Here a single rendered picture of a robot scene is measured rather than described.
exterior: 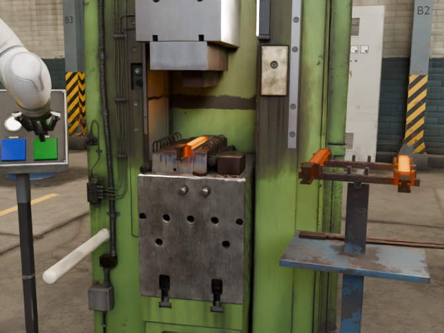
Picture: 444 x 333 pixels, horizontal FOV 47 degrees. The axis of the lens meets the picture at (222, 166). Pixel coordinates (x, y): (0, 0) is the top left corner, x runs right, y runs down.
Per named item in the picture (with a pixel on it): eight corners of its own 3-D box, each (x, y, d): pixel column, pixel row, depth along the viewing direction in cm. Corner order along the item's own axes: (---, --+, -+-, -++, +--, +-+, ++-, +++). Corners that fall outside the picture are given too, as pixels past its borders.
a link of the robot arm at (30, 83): (61, 97, 137) (30, 62, 139) (57, 67, 123) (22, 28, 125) (27, 119, 133) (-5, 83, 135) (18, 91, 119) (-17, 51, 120)
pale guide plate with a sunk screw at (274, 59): (286, 95, 182) (287, 45, 179) (260, 94, 183) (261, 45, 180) (286, 95, 184) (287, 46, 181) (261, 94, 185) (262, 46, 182)
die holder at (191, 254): (243, 304, 179) (245, 179, 171) (139, 295, 186) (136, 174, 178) (260, 250, 233) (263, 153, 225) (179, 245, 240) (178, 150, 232)
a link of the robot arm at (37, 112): (50, 109, 136) (51, 119, 141) (49, 78, 139) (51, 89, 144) (13, 110, 133) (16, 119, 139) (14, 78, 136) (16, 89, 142)
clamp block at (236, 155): (240, 175, 177) (241, 156, 176) (217, 174, 179) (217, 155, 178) (246, 168, 189) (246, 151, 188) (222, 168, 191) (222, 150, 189)
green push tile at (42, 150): (57, 158, 171) (56, 137, 173) (33, 159, 169) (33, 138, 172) (57, 160, 173) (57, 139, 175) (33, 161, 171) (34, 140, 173)
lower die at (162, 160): (206, 174, 180) (206, 149, 178) (151, 171, 183) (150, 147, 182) (227, 155, 220) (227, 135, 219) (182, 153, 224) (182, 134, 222)
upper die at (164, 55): (207, 70, 173) (207, 41, 172) (149, 69, 177) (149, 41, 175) (228, 71, 214) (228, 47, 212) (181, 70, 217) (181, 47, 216)
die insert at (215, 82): (202, 87, 185) (202, 70, 184) (182, 86, 186) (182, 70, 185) (218, 85, 214) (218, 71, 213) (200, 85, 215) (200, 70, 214)
